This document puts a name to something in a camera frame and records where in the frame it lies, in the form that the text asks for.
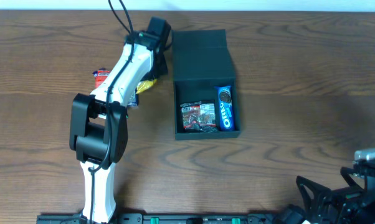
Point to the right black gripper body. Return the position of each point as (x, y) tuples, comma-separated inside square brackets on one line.
[(327, 197)]

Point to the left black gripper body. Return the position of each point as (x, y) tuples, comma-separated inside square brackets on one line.
[(162, 66)]

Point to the yellow snack packet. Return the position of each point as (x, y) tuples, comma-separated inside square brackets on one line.
[(145, 85)]

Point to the black box with lid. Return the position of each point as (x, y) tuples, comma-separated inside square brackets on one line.
[(202, 64)]

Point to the blue Oreo packet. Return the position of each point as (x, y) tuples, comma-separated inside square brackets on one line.
[(226, 114)]

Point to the black snack packet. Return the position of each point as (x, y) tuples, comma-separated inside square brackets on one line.
[(199, 116)]

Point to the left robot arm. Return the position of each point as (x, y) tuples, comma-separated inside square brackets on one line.
[(98, 128)]

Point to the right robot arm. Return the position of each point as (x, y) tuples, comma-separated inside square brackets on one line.
[(299, 215)]

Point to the small blue carton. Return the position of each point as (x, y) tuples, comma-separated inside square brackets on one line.
[(133, 102)]

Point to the orange Reese's packet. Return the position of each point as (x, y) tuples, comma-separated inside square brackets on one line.
[(100, 76)]

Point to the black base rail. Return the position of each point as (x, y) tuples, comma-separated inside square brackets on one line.
[(138, 218)]

